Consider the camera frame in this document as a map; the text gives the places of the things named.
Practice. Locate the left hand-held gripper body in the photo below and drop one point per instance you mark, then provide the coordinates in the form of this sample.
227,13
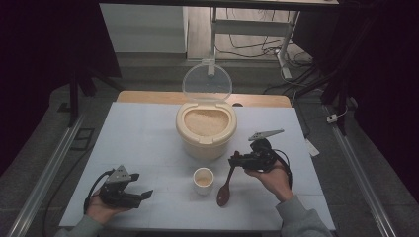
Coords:
115,192

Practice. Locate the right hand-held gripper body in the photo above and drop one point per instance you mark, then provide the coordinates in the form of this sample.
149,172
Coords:
260,158

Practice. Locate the cream rice container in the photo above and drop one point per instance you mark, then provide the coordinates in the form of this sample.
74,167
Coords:
206,148

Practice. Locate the brown wooden spoon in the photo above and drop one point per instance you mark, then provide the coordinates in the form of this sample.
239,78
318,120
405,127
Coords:
224,196

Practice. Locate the rice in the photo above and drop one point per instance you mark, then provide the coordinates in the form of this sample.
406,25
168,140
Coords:
206,122
203,181

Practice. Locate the white cup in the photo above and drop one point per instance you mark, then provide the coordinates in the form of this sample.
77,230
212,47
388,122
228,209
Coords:
203,189

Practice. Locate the person's left hand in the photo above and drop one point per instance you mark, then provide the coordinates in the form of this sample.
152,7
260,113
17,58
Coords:
99,212

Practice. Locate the person's right hand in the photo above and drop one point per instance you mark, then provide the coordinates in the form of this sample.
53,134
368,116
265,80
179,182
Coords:
275,181

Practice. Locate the white table cover sheet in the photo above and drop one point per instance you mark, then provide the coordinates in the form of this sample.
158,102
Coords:
148,141

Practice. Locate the white paper tag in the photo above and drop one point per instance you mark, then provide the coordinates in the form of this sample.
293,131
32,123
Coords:
311,148

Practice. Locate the clear round container lid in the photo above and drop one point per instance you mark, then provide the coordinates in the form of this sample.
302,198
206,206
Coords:
207,82

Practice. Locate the white power adapter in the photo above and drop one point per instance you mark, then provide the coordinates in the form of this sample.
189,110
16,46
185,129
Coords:
331,118

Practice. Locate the wooden table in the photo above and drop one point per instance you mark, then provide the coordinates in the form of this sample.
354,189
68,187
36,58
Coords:
148,97

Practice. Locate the black stand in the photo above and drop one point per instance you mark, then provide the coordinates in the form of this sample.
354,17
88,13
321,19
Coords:
73,98

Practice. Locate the black curtain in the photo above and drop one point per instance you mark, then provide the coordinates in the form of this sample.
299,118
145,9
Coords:
378,65
39,65

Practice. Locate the black floor frame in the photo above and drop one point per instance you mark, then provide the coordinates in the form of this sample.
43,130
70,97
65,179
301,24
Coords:
82,140

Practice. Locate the metal floor rail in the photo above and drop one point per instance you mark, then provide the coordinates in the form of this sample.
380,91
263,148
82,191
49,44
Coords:
359,164
46,177

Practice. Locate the white desk frame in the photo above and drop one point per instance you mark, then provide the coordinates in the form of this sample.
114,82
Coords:
250,27

